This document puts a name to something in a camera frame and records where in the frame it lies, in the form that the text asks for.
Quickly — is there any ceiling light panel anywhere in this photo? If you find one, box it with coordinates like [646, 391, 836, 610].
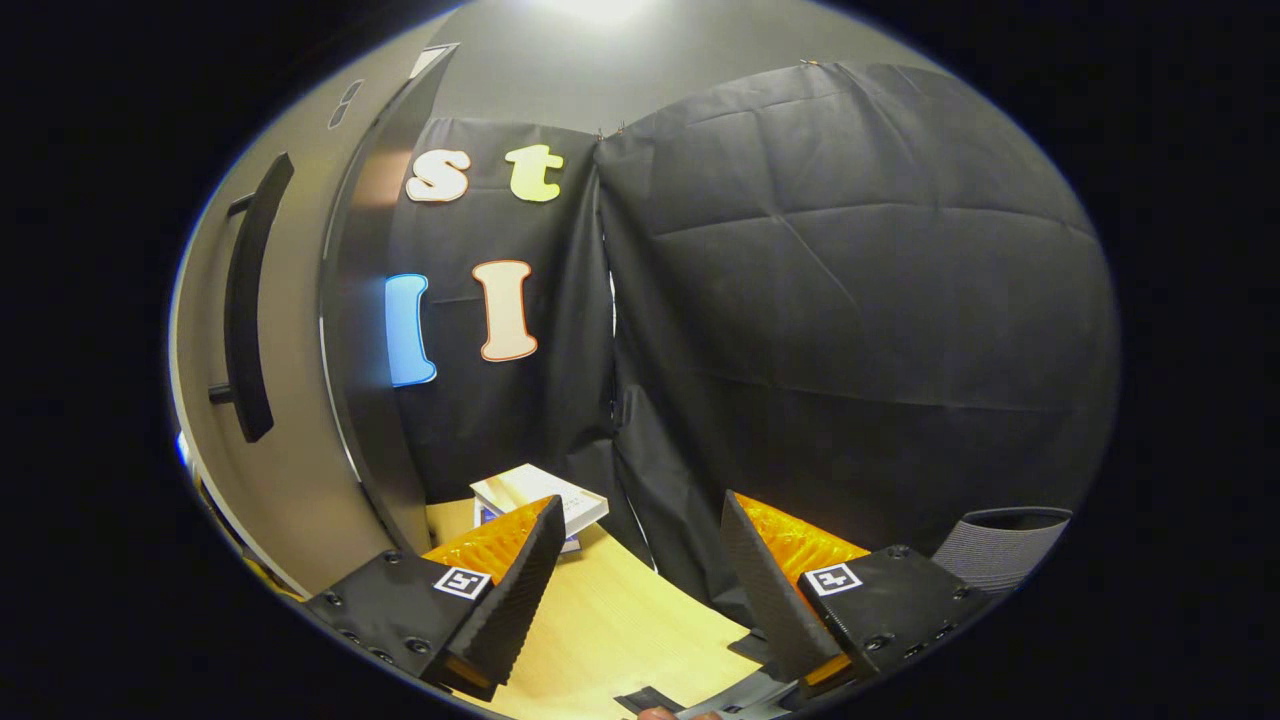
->
[540, 0, 663, 27]

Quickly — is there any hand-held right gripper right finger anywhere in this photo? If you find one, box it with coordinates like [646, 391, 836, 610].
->
[720, 490, 992, 702]

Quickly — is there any blue and white book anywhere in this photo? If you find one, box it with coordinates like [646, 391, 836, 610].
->
[476, 503, 582, 554]

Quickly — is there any white flat box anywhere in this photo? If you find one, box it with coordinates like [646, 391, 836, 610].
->
[470, 463, 610, 537]

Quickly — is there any white shoe cabinet door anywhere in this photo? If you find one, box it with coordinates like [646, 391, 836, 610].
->
[168, 40, 423, 602]

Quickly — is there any white shoe cabinet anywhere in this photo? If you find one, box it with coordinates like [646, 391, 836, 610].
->
[318, 42, 463, 558]

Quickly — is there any black backdrop cloth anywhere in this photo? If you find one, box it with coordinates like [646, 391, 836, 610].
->
[385, 115, 653, 573]
[595, 60, 1122, 623]

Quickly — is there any grey mesh chair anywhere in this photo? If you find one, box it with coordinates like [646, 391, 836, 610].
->
[932, 507, 1075, 599]

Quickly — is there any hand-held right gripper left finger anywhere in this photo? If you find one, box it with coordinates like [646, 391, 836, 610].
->
[303, 495, 568, 702]

